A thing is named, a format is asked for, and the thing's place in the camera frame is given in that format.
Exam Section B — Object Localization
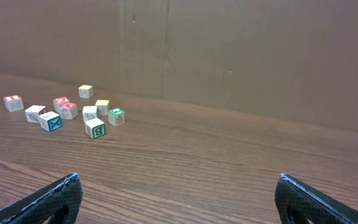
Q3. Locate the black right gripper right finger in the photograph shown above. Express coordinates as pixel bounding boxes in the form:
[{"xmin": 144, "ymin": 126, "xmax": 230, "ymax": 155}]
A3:
[{"xmin": 275, "ymin": 173, "xmax": 358, "ymax": 224}]

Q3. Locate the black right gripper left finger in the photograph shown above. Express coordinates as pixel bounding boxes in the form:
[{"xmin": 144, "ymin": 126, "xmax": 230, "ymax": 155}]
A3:
[{"xmin": 0, "ymin": 172, "xmax": 83, "ymax": 224}]

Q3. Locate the green B letter block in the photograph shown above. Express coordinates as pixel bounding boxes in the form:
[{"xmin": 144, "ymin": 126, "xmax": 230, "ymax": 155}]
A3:
[{"xmin": 85, "ymin": 118, "xmax": 106, "ymax": 139}]

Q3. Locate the green F letter block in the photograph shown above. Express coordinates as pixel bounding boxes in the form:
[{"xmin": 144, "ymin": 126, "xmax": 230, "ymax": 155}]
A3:
[{"xmin": 108, "ymin": 108, "xmax": 126, "ymax": 126}]

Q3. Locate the blue X letter block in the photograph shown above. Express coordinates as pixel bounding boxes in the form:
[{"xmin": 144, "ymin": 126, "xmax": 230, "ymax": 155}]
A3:
[{"xmin": 39, "ymin": 111, "xmax": 63, "ymax": 132}]

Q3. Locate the red M letter block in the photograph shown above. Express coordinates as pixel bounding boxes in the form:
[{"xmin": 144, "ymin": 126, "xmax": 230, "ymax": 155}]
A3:
[{"xmin": 59, "ymin": 103, "xmax": 78, "ymax": 119}]

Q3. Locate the wooden block red side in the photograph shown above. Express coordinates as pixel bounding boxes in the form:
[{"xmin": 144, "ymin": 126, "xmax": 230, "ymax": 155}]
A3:
[{"xmin": 25, "ymin": 105, "xmax": 47, "ymax": 123}]

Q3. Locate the wooden number 3 block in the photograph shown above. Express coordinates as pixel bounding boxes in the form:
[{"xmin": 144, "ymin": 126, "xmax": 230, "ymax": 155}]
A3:
[{"xmin": 82, "ymin": 105, "xmax": 98, "ymax": 122}]

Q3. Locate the red G letter block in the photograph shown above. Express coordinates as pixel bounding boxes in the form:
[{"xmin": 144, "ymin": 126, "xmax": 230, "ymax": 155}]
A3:
[{"xmin": 53, "ymin": 96, "xmax": 70, "ymax": 113}]

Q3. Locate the yellow G letter block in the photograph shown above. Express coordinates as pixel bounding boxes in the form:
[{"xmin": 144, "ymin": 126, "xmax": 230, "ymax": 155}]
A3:
[{"xmin": 95, "ymin": 100, "xmax": 109, "ymax": 116}]

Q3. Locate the red I letter block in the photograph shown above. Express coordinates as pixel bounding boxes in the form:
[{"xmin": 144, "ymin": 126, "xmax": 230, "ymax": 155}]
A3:
[{"xmin": 3, "ymin": 95, "xmax": 24, "ymax": 112}]

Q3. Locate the far yellow letter block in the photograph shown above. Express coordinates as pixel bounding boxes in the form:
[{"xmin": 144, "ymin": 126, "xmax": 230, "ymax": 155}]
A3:
[{"xmin": 78, "ymin": 85, "xmax": 93, "ymax": 98}]

